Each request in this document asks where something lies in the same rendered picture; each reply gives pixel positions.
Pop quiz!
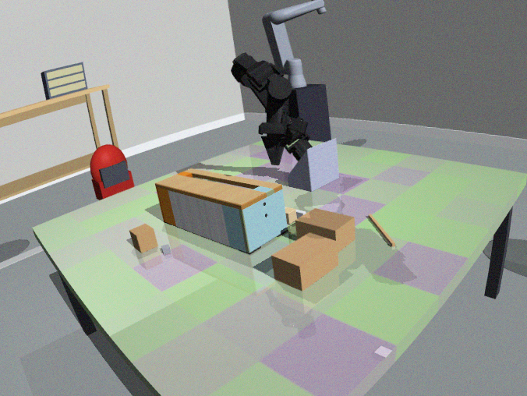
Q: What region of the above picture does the tan wooden stick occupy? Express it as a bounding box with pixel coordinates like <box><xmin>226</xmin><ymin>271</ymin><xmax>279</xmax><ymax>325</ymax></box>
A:
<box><xmin>368</xmin><ymin>214</ymin><xmax>395</xmax><ymax>246</ymax></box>

